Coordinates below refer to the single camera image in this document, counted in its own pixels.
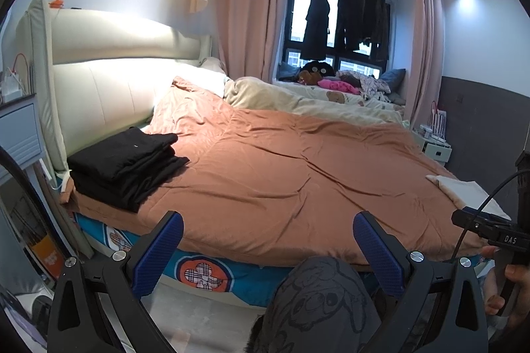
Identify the brown plush toy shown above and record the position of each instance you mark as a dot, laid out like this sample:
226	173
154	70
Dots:
314	71

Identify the person's grey printed pants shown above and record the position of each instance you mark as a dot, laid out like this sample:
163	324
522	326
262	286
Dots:
323	307

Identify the person's right hand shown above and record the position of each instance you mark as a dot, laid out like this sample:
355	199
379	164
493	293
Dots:
519	295

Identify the white nightstand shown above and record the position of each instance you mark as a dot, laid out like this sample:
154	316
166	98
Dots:
434	150

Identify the hanging black coat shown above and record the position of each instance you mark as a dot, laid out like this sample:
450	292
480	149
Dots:
316	22

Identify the orange bag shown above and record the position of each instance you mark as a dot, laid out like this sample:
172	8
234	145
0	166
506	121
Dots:
47	257

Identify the grey cushion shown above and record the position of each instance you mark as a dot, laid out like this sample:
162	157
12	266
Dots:
393	79

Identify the floral patterned cloth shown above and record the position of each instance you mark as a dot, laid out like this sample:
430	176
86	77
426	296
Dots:
368	86

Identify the blue bedside cabinet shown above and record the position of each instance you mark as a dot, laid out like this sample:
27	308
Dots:
20	129

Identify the orange blanket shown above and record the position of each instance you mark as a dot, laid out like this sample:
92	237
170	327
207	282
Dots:
290	171

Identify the cream padded headboard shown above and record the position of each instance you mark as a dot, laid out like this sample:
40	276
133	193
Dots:
103	88

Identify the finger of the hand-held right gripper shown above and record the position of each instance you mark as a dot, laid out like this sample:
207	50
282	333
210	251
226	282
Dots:
470	222
484	213

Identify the stack of black folded clothes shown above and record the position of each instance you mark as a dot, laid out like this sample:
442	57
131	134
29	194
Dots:
136	187

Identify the blue printed bed sheet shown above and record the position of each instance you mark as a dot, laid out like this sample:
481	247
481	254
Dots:
232	278

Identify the row of hanging dark clothes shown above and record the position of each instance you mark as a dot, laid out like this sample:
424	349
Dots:
364	22

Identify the beige duvet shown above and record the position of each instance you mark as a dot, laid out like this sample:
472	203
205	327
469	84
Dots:
269	96

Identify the cream white cloth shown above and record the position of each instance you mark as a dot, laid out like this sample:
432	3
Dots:
468	189

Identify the white pillow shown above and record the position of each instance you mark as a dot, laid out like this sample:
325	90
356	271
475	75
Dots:
207	77

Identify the pink curtain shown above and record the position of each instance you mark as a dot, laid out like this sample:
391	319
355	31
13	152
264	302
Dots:
428	55
248	13

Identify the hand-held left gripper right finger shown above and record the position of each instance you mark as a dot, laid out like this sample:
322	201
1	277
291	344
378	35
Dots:
376	249

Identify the pink cloth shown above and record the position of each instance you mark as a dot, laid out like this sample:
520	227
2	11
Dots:
337	86

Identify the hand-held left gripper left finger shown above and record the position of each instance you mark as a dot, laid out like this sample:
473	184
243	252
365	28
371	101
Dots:
159	249

